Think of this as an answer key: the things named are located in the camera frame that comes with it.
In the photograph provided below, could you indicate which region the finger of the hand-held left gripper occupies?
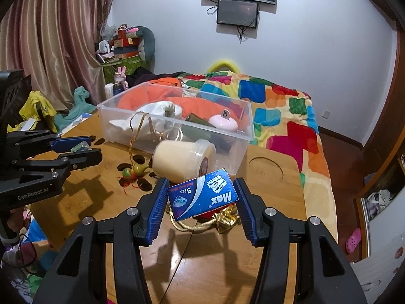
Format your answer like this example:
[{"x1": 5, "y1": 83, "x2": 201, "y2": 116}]
[
  {"x1": 6, "y1": 130, "x2": 93, "y2": 157},
  {"x1": 13, "y1": 148, "x2": 102, "y2": 179}
]

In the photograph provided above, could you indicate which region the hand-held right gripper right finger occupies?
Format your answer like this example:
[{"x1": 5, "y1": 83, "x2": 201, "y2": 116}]
[{"x1": 233, "y1": 177, "x2": 368, "y2": 304}]

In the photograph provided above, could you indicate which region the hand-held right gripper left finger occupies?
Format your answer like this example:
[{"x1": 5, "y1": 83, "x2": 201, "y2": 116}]
[{"x1": 39, "y1": 177, "x2": 170, "y2": 304}]

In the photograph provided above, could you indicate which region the small blue cardboard box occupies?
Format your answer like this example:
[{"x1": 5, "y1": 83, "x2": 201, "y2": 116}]
[{"x1": 166, "y1": 167, "x2": 239, "y2": 221}]

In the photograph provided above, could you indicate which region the clear plastic storage box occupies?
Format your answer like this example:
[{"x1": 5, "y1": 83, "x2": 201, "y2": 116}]
[{"x1": 97, "y1": 82, "x2": 254, "y2": 175}]

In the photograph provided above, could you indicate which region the white drawstring pouch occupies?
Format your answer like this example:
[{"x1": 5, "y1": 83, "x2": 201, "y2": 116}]
[{"x1": 108, "y1": 101, "x2": 176, "y2": 141}]

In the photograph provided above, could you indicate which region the green spray bottle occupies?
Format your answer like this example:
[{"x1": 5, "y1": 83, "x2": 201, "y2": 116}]
[{"x1": 185, "y1": 113, "x2": 235, "y2": 153}]

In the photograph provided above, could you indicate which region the pink round case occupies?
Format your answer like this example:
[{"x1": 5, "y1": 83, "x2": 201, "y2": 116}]
[{"x1": 208, "y1": 109, "x2": 238, "y2": 132}]

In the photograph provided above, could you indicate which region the wooden desktop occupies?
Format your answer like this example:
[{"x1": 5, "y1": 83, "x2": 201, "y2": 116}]
[{"x1": 27, "y1": 108, "x2": 317, "y2": 304}]

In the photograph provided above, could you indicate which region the person's left hand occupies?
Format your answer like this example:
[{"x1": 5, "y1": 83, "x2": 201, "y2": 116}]
[{"x1": 8, "y1": 208, "x2": 28, "y2": 233}]

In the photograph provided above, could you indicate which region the red and gold cloth bag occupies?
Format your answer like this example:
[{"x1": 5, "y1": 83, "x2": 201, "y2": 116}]
[{"x1": 171, "y1": 204, "x2": 242, "y2": 234}]

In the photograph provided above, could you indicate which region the yellow garment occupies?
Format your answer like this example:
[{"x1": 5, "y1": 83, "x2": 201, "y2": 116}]
[{"x1": 8, "y1": 90, "x2": 57, "y2": 134}]

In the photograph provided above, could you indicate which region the teal dinosaur toy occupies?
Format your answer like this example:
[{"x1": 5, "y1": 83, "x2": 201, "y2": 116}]
[{"x1": 54, "y1": 85, "x2": 97, "y2": 125}]

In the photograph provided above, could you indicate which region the cream plastic jar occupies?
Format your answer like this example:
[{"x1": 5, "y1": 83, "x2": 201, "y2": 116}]
[{"x1": 152, "y1": 139, "x2": 216, "y2": 182}]

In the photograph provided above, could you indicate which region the colourful cloth pile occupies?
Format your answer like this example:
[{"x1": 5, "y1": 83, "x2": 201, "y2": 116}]
[{"x1": 0, "y1": 218, "x2": 60, "y2": 304}]

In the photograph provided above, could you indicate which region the pink rabbit toy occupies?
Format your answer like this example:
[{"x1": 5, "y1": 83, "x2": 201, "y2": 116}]
[{"x1": 114, "y1": 66, "x2": 129, "y2": 86}]

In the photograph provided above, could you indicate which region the orange cloth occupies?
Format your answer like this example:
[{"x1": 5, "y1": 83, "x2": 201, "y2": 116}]
[{"x1": 118, "y1": 77, "x2": 244, "y2": 124}]

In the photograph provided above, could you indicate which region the black cloth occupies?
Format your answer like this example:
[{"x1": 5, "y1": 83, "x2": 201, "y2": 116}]
[{"x1": 128, "y1": 66, "x2": 187, "y2": 86}]

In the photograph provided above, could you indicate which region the green storage box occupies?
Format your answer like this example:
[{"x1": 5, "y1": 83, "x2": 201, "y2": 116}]
[{"x1": 101, "y1": 55, "x2": 149, "y2": 86}]

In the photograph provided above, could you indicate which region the colourful patchwork blanket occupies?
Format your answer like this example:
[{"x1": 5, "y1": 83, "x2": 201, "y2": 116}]
[{"x1": 177, "y1": 70, "x2": 339, "y2": 248}]

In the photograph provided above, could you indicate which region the pink slipper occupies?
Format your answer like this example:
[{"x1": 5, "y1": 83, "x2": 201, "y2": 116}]
[{"x1": 346, "y1": 227, "x2": 362, "y2": 254}]

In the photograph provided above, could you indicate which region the striped pink curtain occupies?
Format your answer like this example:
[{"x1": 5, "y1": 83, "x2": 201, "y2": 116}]
[{"x1": 0, "y1": 0, "x2": 116, "y2": 111}]

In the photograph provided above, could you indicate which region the red patchwork box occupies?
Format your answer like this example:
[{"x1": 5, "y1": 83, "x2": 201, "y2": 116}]
[{"x1": 111, "y1": 27, "x2": 141, "y2": 59}]

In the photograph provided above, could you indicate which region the grey plush cushion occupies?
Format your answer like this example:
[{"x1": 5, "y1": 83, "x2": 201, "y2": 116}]
[{"x1": 137, "y1": 26, "x2": 156, "y2": 62}]

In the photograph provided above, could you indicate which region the white suitcase with stickers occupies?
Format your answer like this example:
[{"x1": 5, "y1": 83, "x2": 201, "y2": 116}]
[{"x1": 350, "y1": 241, "x2": 405, "y2": 304}]

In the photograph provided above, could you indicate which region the wooden wardrobe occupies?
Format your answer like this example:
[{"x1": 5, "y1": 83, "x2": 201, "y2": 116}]
[{"x1": 354, "y1": 0, "x2": 405, "y2": 260}]

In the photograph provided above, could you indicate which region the gourd charm with cord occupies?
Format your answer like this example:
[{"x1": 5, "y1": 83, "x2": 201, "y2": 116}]
[{"x1": 118, "y1": 111, "x2": 152, "y2": 194}]

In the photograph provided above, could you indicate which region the yellow foam ring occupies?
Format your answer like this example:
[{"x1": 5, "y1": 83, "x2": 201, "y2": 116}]
[{"x1": 206, "y1": 59, "x2": 241, "y2": 74}]

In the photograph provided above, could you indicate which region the small black wall monitor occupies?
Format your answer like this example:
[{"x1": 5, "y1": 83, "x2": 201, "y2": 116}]
[{"x1": 216, "y1": 0, "x2": 260, "y2": 29}]

